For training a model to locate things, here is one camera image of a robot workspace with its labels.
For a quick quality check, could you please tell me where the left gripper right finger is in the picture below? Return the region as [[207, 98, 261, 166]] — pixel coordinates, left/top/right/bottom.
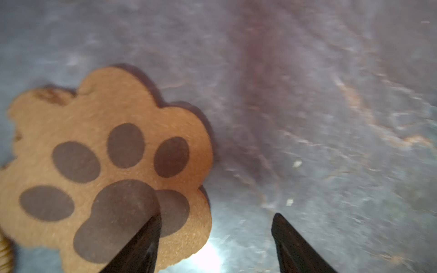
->
[[271, 213, 337, 273]]

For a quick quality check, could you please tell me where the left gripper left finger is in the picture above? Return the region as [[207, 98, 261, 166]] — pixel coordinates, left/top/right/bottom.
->
[[101, 213, 162, 273]]

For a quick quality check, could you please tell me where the paw print cork coaster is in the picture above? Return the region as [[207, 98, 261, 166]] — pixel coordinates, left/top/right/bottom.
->
[[1, 67, 213, 273]]

